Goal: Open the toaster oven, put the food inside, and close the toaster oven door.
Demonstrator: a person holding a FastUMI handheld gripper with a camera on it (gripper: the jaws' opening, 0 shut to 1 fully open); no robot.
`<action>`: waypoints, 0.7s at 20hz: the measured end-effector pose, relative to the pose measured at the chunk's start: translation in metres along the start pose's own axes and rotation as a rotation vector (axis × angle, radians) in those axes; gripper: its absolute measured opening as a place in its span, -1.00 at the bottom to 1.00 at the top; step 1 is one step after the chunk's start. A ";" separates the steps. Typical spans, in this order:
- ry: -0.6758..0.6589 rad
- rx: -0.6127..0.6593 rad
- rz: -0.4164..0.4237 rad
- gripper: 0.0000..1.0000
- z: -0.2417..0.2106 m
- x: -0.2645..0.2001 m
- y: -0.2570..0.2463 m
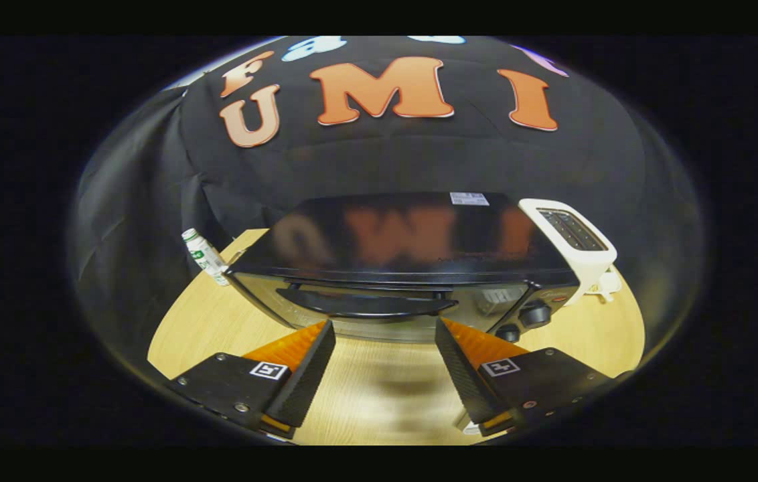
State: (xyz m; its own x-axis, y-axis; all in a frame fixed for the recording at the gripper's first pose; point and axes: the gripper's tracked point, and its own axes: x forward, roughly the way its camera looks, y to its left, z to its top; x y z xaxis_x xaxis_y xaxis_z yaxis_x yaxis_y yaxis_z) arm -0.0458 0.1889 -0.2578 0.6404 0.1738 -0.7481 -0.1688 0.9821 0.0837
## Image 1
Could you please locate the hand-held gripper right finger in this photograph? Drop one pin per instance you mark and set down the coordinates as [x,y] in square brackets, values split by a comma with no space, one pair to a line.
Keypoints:
[466,385]

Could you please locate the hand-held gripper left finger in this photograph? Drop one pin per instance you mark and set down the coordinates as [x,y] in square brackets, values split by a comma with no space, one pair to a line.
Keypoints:
[305,385]

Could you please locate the black toaster oven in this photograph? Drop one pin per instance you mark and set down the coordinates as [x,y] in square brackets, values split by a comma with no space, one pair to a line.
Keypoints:
[406,241]

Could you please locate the white slot toaster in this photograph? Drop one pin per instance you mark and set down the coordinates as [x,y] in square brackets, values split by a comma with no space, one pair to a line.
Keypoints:
[590,264]

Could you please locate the white green-label bottle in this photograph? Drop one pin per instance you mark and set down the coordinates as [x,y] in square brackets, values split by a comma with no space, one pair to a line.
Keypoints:
[205,258]

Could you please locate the black backdrop cloth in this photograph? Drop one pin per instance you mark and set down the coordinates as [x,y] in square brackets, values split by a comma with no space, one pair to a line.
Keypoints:
[419,161]

